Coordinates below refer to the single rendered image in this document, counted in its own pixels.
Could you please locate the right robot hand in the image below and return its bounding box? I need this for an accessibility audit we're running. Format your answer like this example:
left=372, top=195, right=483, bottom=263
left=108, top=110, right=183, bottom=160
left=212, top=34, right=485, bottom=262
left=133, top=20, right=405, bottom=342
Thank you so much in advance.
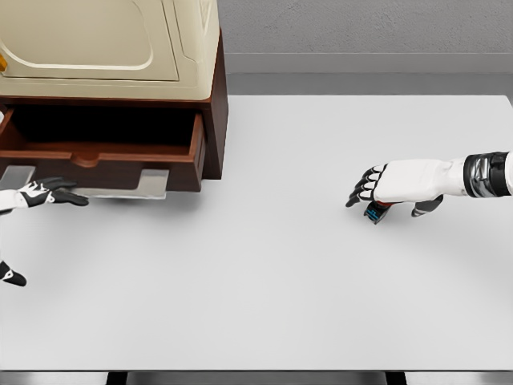
left=345, top=158, right=454, bottom=218

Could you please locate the brown and cream cabinet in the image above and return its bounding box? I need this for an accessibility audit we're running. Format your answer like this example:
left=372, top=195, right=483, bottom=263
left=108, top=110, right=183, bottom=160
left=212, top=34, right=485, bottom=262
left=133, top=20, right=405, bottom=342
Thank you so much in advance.
left=0, top=0, right=229, bottom=181

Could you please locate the brown wooden drawer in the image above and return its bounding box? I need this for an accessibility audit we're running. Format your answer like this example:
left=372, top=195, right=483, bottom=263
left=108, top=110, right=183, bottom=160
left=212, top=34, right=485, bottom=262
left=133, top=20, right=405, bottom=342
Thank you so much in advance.
left=0, top=104, right=208, bottom=201

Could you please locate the black blue red switch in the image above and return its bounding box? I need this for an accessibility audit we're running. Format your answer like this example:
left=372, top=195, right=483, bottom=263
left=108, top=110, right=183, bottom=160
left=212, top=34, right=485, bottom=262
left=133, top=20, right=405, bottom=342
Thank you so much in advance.
left=362, top=199, right=396, bottom=225

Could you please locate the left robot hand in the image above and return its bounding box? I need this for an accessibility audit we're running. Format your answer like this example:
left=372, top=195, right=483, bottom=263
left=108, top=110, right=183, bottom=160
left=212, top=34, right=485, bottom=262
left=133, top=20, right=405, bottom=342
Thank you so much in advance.
left=0, top=176, right=90, bottom=288

